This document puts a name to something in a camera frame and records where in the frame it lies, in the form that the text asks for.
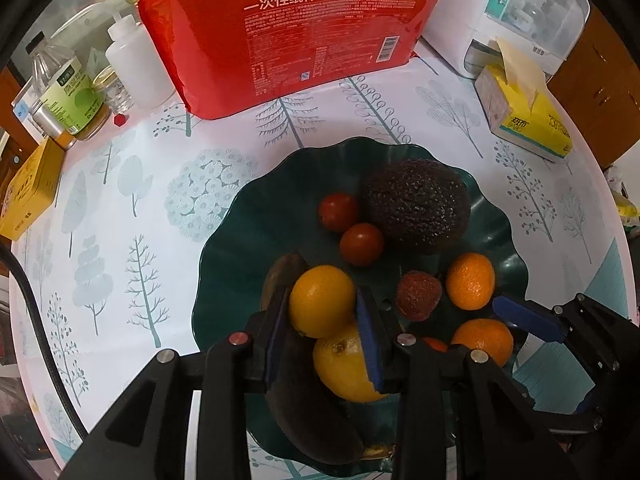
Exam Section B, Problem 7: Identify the black cable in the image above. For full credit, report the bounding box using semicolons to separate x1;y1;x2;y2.
0;247;88;436

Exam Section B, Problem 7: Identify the large orange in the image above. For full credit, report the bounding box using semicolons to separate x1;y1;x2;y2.
313;322;388;403

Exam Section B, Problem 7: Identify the red paper cup package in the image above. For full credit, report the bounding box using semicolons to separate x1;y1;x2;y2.
137;0;449;121

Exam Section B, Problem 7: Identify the metal can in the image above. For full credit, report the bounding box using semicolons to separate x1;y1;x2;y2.
30;102;78;150

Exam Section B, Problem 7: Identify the small yellow orange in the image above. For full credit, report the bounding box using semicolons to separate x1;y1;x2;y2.
289;265;357;339

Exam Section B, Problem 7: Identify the dark avocado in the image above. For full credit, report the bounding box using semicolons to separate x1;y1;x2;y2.
361;158;471;256

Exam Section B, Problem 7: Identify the wooden cabinet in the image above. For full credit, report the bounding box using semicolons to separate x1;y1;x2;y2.
545;5;640;171

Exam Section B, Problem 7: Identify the white plastic bottle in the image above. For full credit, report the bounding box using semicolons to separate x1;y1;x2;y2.
104;12;176;109

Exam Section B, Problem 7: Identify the yellow tissue box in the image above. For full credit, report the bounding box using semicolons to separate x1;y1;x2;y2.
474;37;573;162

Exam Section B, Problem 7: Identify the tree print tablecloth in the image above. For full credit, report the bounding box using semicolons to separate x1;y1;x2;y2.
7;35;640;480

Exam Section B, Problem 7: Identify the green leaf-shaped plate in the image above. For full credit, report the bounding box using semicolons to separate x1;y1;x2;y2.
191;138;530;478

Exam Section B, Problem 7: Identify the overripe brown banana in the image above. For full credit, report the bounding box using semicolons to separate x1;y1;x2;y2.
260;253;396;466

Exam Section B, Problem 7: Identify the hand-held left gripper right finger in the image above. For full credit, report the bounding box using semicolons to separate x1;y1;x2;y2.
355;285;581;480

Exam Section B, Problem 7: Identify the yellow cardboard box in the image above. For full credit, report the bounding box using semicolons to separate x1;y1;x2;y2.
0;137;66;241

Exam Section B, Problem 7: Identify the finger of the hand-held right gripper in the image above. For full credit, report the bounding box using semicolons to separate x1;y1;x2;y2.
492;292;628;373
547;385;608;436

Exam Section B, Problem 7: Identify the small glass jar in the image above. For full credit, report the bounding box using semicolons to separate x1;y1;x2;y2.
92;66;137;115

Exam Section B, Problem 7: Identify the dark red lychee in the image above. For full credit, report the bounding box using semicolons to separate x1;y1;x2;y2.
396;270;444;321

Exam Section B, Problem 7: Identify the green label bottle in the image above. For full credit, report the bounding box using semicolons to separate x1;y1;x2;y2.
31;30;112;142

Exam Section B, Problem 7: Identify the white appliance clear lid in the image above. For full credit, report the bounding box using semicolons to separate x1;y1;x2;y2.
422;0;591;78

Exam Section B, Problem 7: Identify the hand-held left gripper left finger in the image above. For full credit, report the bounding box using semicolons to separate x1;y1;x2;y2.
75;277;301;480

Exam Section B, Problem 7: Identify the small mandarin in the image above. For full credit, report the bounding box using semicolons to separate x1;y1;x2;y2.
445;253;496;311
451;318;515;367

